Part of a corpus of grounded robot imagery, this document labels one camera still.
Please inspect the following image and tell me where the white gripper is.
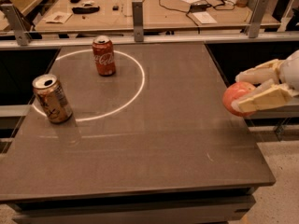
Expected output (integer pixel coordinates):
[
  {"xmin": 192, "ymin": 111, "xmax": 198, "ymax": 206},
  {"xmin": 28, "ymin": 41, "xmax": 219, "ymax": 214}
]
[{"xmin": 232, "ymin": 50, "xmax": 299, "ymax": 113}]

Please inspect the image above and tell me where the red apple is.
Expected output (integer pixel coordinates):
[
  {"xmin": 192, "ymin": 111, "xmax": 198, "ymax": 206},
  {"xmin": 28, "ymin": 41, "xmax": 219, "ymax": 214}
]
[{"xmin": 222, "ymin": 81, "xmax": 255, "ymax": 117}]

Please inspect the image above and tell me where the red coke can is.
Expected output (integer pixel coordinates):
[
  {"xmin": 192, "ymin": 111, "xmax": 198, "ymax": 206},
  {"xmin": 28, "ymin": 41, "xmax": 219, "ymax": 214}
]
[{"xmin": 93, "ymin": 35, "xmax": 116, "ymax": 77}]

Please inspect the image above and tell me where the gold brown soda can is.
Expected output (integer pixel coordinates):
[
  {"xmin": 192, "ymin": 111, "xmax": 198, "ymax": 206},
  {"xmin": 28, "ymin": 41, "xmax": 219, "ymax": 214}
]
[{"xmin": 32, "ymin": 74, "xmax": 73, "ymax": 123}]

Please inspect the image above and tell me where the white paper sheet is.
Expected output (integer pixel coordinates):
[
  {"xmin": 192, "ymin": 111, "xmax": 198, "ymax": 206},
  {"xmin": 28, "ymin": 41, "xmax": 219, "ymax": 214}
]
[{"xmin": 193, "ymin": 11, "xmax": 217, "ymax": 24}]

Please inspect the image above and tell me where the background wooden desk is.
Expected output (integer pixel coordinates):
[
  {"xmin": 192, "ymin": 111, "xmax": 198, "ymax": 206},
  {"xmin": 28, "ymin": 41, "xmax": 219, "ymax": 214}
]
[{"xmin": 34, "ymin": 0, "xmax": 281, "ymax": 34}]

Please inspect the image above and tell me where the black power adapter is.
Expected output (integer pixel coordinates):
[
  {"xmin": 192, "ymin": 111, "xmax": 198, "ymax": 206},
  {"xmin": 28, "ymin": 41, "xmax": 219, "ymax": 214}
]
[{"xmin": 190, "ymin": 2, "xmax": 210, "ymax": 12}]

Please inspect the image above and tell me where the black remote device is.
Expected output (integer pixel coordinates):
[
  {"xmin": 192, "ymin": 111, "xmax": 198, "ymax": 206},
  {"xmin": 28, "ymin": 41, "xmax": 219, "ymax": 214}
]
[{"xmin": 72, "ymin": 7, "xmax": 100, "ymax": 14}]

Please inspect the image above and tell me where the white paper card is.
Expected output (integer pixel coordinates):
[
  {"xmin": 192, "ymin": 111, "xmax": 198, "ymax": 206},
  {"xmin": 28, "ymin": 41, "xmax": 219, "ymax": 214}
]
[{"xmin": 44, "ymin": 11, "xmax": 72, "ymax": 24}]

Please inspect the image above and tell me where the right metal bracket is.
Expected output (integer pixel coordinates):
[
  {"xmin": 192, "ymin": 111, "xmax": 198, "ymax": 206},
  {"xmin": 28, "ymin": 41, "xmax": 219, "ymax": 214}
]
[{"xmin": 247, "ymin": 0, "xmax": 269, "ymax": 38}]

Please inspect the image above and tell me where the metal bracket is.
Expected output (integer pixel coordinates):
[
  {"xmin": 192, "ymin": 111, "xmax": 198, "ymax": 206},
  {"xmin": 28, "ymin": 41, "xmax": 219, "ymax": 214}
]
[
  {"xmin": 1, "ymin": 4, "xmax": 31, "ymax": 46},
  {"xmin": 247, "ymin": 0, "xmax": 269, "ymax": 38},
  {"xmin": 132, "ymin": 1, "xmax": 144, "ymax": 42}
]

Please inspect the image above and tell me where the black cable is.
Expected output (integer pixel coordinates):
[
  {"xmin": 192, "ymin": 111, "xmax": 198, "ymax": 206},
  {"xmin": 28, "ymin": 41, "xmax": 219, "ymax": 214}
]
[{"xmin": 158, "ymin": 0, "xmax": 236, "ymax": 26}]

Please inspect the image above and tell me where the middle metal bracket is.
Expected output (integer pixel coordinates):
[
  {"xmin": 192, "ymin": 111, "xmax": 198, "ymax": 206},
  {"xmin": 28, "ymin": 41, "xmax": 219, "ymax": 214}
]
[{"xmin": 132, "ymin": 1, "xmax": 144, "ymax": 42}]

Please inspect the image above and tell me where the metal rail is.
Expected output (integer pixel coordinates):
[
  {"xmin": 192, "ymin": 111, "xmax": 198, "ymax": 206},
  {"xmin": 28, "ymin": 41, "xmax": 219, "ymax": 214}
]
[{"xmin": 0, "ymin": 31, "xmax": 299, "ymax": 50}]

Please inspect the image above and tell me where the left metal bracket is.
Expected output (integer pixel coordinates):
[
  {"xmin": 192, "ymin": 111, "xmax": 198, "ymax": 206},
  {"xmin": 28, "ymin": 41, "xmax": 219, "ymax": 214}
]
[{"xmin": 1, "ymin": 4, "xmax": 31, "ymax": 46}]

